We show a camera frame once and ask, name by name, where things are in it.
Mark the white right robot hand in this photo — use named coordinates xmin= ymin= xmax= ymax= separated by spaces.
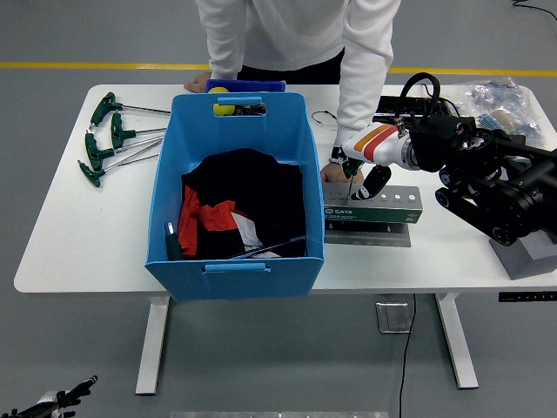
xmin=341 ymin=121 xmax=410 ymax=202

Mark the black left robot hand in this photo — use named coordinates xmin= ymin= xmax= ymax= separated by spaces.
xmin=8 ymin=374 xmax=99 ymax=418

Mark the person's right hand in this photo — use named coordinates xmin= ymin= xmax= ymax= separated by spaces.
xmin=184 ymin=71 xmax=213 ymax=94

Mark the person's left hand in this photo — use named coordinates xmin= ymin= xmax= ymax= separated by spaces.
xmin=320 ymin=161 xmax=365 ymax=185

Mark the small green T-handle hex key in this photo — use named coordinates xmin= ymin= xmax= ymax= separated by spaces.
xmin=342 ymin=156 xmax=366 ymax=204

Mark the green and grey tool stand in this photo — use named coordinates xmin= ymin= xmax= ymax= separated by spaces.
xmin=322 ymin=183 xmax=424 ymax=248

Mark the large green T-handle hex key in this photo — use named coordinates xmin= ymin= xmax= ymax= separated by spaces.
xmin=164 ymin=220 xmax=307 ymax=262

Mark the large blue plastic box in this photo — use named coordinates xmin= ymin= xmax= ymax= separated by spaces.
xmin=144 ymin=91 xmax=326 ymax=302

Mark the yellow ball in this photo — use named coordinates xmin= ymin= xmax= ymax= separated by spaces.
xmin=207 ymin=86 xmax=238 ymax=118

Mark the black plastic tray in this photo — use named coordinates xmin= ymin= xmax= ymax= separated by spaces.
xmin=372 ymin=95 xmax=456 ymax=124

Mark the small dark blue bin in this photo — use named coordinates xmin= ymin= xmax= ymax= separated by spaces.
xmin=204 ymin=78 xmax=287 ymax=94

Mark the black and red clothing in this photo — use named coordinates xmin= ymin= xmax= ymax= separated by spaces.
xmin=178 ymin=147 xmax=308 ymax=261

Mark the white table leg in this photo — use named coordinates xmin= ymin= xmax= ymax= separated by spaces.
xmin=434 ymin=292 xmax=480 ymax=390
xmin=135 ymin=296 xmax=171 ymax=396

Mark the person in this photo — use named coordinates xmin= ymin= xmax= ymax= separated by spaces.
xmin=184 ymin=0 xmax=402 ymax=186

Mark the clear bag of small parts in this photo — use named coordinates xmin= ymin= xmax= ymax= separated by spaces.
xmin=452 ymin=77 xmax=545 ymax=140

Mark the metal floor plate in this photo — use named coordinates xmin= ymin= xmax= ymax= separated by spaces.
xmin=375 ymin=300 xmax=413 ymax=334

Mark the grey block with square recess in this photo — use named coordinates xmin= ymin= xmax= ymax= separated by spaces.
xmin=487 ymin=228 xmax=557 ymax=280

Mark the black table control panel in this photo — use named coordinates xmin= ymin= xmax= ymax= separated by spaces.
xmin=498 ymin=291 xmax=557 ymax=302

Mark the thin wire loop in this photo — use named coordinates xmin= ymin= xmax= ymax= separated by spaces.
xmin=311 ymin=110 xmax=339 ymax=131

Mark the black power cord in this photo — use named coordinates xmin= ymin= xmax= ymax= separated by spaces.
xmin=420 ymin=83 xmax=462 ymax=118

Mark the black cable on floor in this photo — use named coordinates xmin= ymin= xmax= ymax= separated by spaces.
xmin=511 ymin=0 xmax=557 ymax=21

